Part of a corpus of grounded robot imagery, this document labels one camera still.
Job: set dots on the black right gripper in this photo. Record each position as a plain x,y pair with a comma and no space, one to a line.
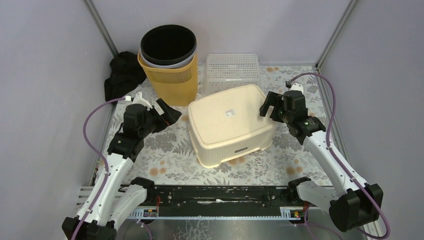
273,99

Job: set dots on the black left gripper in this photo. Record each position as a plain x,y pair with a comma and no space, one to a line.
159,112

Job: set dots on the yellow plastic waste bin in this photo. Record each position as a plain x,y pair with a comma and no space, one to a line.
176,86

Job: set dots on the large cream plastic basket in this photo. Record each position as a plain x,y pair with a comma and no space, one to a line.
227,125

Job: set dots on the white mesh plastic basket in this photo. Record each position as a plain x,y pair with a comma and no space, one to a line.
225,71

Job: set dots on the black bucket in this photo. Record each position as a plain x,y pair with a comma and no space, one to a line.
169,46

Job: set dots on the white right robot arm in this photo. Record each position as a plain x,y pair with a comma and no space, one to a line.
353,202

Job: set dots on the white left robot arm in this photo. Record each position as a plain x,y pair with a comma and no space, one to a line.
101,216

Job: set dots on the floral patterned table mat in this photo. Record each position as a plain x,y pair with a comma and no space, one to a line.
168,157

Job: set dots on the black crumpled cloth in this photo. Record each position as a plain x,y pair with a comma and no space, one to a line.
126,74

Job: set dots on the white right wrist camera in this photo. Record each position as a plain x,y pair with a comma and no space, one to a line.
294,86

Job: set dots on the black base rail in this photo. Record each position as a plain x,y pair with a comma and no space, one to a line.
215,197

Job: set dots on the grey slotted cable duct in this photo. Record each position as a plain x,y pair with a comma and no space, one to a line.
268,214

